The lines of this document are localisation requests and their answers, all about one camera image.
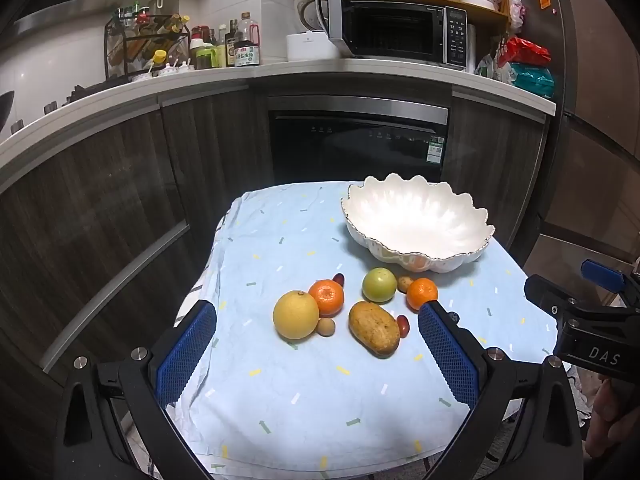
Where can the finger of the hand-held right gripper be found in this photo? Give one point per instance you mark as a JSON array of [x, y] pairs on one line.
[[602, 275], [550, 297]]

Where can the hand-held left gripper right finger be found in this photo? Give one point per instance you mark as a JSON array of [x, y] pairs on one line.
[[447, 355]]

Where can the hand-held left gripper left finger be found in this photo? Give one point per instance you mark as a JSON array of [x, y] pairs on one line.
[[187, 355]]

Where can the dark red grape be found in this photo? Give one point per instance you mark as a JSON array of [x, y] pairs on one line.
[[339, 277], [403, 326]]

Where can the orange tangerine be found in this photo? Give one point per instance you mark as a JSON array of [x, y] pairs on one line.
[[421, 294], [326, 295]]

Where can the yellow-brown mango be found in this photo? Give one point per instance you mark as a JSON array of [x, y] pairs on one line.
[[374, 329]]

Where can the small brown longan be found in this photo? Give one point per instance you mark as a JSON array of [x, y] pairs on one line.
[[326, 326], [405, 283]]

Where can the green apple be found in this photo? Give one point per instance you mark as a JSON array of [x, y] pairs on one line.
[[379, 285]]

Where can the round yellow lemon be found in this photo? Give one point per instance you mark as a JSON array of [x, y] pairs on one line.
[[296, 315]]

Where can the white scalloped bowl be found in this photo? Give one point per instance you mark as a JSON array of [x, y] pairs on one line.
[[415, 215]]

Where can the person's right hand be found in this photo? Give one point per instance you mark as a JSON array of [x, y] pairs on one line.
[[612, 420]]

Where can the light blue patterned tablecloth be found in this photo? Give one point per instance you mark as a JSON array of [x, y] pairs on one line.
[[300, 410]]

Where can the dark refrigerator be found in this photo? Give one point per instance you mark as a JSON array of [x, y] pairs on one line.
[[595, 135]]

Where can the kitchen counter with wooden cabinets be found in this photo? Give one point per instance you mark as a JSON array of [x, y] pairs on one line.
[[100, 200]]

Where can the teal snack bag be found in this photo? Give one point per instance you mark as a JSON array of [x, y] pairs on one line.
[[532, 80]]

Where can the red snack bag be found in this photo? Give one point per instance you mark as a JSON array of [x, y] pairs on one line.
[[527, 52]]

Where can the pink patterned plastic bag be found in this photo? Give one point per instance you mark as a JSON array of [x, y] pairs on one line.
[[517, 7]]

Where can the black gas stove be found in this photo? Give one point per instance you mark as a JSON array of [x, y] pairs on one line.
[[82, 92]]

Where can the small white condiment jar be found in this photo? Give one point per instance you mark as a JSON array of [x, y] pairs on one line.
[[173, 68], [187, 66]]

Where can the green lidded jug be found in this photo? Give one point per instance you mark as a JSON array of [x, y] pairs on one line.
[[205, 57]]

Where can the yellow capped bottle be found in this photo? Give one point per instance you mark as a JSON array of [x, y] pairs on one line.
[[159, 57]]

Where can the white bowl on shelf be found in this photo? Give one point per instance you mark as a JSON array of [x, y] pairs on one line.
[[477, 2]]

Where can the large soy sauce bottle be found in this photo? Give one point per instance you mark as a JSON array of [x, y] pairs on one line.
[[246, 55]]

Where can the black microwave oven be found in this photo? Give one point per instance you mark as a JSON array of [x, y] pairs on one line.
[[400, 30]]

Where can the slim dark sauce bottle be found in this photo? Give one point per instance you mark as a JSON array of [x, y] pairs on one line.
[[230, 50]]

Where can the red lidded jar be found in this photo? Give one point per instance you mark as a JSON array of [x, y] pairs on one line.
[[200, 33]]

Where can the white box appliance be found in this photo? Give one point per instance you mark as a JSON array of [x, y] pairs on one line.
[[310, 46]]

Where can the white rice cooker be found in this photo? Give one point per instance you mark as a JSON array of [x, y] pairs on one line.
[[307, 12]]

